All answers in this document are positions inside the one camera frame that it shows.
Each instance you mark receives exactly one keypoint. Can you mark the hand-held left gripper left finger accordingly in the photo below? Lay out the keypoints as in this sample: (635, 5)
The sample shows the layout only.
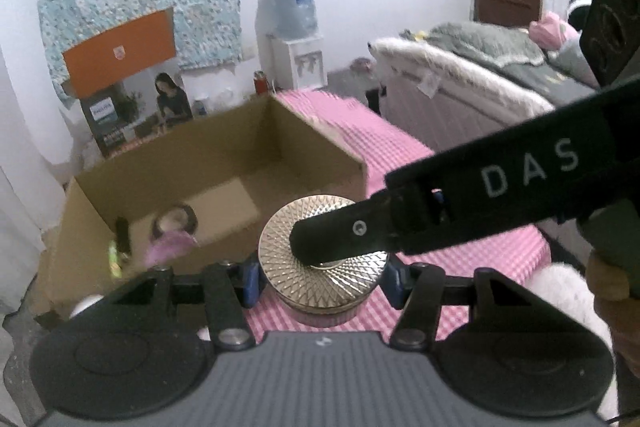
(250, 282)

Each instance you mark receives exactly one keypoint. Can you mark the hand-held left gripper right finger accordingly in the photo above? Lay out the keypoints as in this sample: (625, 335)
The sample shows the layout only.
(397, 282)

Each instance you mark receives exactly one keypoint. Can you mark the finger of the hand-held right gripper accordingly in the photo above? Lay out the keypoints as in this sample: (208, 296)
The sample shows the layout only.
(345, 232)

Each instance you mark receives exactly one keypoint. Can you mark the gold-lidded round jar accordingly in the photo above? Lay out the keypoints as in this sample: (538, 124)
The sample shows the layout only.
(325, 287)

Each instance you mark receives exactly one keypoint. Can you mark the black tape roll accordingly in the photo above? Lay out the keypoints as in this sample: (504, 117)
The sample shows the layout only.
(175, 218)

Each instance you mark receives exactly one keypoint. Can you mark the brown cardboard box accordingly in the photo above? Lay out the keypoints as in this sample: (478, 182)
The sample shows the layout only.
(280, 157)

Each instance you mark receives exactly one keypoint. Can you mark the black key fob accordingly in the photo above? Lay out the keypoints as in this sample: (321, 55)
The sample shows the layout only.
(122, 232)

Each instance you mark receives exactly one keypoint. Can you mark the person's right hand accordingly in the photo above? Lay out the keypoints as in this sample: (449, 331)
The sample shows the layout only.
(617, 317)

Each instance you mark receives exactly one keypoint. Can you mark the pink checkered tablecloth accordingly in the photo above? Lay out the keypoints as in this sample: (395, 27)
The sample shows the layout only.
(380, 142)

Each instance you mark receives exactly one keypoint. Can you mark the grey blanket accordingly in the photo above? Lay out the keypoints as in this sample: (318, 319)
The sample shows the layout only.
(490, 47)

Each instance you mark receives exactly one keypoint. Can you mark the pink plush toy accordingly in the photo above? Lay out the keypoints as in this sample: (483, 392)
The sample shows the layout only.
(552, 32)

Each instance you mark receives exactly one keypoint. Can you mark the white furry cushion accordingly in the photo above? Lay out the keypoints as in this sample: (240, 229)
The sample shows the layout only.
(560, 302)

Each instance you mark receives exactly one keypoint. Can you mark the dark low table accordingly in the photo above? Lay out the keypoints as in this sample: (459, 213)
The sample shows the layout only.
(352, 84)

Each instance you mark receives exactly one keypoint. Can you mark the red can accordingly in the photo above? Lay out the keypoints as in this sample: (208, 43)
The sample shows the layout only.
(260, 83)

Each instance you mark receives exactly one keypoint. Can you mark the white water dispenser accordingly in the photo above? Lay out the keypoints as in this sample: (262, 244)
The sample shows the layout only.
(300, 62)

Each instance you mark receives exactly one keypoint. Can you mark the orange printed appliance box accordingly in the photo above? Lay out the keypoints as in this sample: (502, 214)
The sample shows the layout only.
(125, 72)

